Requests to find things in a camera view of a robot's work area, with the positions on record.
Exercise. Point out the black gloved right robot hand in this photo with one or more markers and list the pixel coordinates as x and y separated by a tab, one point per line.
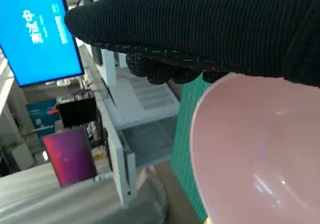
200	21

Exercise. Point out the pink bowl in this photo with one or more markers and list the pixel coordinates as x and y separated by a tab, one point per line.
262	146

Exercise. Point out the green cutting mat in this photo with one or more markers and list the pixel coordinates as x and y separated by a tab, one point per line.
183	134

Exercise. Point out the white mesh cabinet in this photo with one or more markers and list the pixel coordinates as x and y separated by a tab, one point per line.
117	146

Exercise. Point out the black equipment box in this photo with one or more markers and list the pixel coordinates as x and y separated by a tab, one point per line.
76	111

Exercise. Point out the blue monitor screen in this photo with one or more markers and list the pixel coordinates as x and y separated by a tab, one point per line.
37	34

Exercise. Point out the blue carton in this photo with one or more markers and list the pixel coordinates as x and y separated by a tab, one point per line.
40	119

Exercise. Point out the purple screen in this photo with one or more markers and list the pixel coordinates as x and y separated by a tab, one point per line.
70	156

